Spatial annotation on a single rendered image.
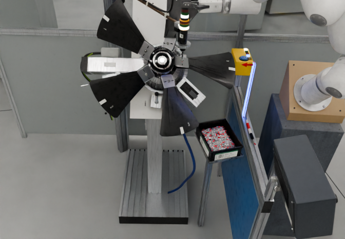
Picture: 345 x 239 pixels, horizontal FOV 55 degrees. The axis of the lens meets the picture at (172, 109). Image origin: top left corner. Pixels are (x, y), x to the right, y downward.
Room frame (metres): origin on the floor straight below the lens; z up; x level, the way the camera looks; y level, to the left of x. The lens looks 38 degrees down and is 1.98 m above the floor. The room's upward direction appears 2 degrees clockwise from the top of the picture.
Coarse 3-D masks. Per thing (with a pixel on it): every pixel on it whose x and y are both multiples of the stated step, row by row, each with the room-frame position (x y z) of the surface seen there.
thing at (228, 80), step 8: (200, 56) 1.45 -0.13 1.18; (208, 56) 1.45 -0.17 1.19; (216, 56) 1.45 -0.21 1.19; (224, 56) 1.46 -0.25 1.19; (232, 56) 1.46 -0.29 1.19; (192, 64) 1.36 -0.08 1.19; (200, 64) 1.37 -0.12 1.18; (208, 64) 1.38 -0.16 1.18; (216, 64) 1.39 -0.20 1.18; (224, 64) 1.40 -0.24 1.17; (232, 64) 1.40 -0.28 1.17; (200, 72) 1.32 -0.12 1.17; (208, 72) 1.33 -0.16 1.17; (216, 72) 1.33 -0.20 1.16; (224, 72) 1.34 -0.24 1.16; (232, 72) 1.35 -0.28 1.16; (216, 80) 1.29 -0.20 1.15; (224, 80) 1.30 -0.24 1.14; (232, 80) 1.31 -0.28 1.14
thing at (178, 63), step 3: (177, 57) 1.42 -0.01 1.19; (180, 57) 1.42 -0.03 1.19; (177, 60) 1.39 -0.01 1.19; (180, 60) 1.39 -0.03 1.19; (186, 60) 1.40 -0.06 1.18; (177, 63) 1.36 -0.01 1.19; (180, 63) 1.36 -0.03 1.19; (183, 63) 1.37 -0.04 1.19; (186, 63) 1.37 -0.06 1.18; (180, 66) 1.34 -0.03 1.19; (183, 66) 1.34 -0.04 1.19; (186, 66) 1.34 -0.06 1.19
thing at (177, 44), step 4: (176, 24) 1.40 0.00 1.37; (176, 28) 1.40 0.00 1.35; (176, 32) 1.40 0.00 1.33; (176, 36) 1.40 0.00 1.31; (176, 40) 1.40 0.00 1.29; (176, 44) 1.37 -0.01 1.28; (180, 44) 1.37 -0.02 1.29; (188, 44) 1.37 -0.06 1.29; (180, 48) 1.35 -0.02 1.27; (184, 48) 1.35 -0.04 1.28
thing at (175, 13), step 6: (168, 0) 1.62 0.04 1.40; (174, 0) 1.60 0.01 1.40; (180, 0) 1.58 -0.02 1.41; (168, 6) 1.59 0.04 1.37; (174, 6) 1.57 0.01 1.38; (180, 6) 1.55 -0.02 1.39; (174, 12) 1.55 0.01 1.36; (180, 12) 1.52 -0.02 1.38; (192, 12) 1.49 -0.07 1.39; (174, 18) 1.52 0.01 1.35; (180, 18) 1.49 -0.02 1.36; (192, 18) 1.47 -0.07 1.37; (168, 24) 1.52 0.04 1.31; (168, 30) 1.49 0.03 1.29; (174, 30) 1.46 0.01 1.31; (168, 36) 1.46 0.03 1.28; (174, 36) 1.43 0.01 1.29
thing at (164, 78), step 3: (162, 75) 1.32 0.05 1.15; (165, 75) 1.33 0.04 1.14; (168, 75) 1.35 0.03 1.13; (171, 75) 1.36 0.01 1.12; (162, 78) 1.30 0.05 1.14; (165, 78) 1.32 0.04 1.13; (168, 78) 1.34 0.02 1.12; (171, 78) 1.35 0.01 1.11; (162, 81) 1.29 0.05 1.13; (171, 81) 1.34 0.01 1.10; (174, 81) 1.35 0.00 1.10; (165, 84) 1.29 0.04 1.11; (168, 84) 1.31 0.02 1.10; (171, 84) 1.32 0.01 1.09; (174, 84) 1.34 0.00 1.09; (165, 87) 1.28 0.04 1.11
